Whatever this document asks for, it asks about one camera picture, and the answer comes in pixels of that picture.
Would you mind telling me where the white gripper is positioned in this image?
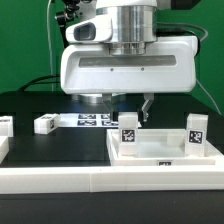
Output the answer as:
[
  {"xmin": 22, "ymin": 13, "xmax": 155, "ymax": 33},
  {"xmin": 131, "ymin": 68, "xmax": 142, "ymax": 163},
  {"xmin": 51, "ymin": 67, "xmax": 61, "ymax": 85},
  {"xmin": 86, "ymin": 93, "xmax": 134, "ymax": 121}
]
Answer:
[{"xmin": 60, "ymin": 15, "xmax": 198, "ymax": 122}]

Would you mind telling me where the white square tabletop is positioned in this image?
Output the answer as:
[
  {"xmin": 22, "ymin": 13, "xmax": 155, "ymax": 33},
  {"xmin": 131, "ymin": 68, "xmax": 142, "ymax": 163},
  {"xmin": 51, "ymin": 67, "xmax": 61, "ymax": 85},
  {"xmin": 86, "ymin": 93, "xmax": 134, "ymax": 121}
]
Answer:
[{"xmin": 106, "ymin": 129, "xmax": 224, "ymax": 166}]

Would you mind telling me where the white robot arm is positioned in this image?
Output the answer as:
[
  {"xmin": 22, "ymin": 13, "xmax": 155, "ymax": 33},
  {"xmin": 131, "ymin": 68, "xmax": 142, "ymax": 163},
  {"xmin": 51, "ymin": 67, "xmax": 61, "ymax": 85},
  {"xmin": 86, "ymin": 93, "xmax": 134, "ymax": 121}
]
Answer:
[{"xmin": 60, "ymin": 0, "xmax": 201, "ymax": 121}]

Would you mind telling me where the white marker sheet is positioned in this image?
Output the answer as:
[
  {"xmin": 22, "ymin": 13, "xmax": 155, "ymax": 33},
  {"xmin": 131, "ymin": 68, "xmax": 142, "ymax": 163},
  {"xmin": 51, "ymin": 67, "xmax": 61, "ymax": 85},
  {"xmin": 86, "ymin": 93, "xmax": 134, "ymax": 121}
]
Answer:
[{"xmin": 56, "ymin": 113, "xmax": 142, "ymax": 128}]

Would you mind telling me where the grey thin cable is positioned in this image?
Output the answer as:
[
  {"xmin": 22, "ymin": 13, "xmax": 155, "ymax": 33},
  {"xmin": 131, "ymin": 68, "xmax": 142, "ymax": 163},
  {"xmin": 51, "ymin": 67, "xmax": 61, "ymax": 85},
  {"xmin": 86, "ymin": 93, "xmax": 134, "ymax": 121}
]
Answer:
[{"xmin": 156, "ymin": 22, "xmax": 224, "ymax": 118}]

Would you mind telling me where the black cable bundle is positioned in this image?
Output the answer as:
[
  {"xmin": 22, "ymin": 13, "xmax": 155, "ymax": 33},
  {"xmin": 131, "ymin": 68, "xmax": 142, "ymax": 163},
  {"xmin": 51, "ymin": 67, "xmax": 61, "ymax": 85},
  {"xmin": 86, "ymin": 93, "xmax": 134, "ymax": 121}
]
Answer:
[{"xmin": 18, "ymin": 75, "xmax": 61, "ymax": 93}]

